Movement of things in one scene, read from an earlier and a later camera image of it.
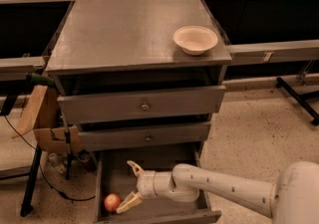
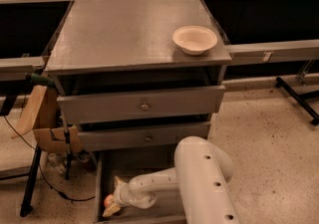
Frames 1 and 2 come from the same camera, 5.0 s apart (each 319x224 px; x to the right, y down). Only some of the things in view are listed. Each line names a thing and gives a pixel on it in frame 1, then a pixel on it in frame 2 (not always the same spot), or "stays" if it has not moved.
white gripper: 147,184 -> 120,194
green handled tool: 33,78 stays
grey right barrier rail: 302,50 stays
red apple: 112,202 stays
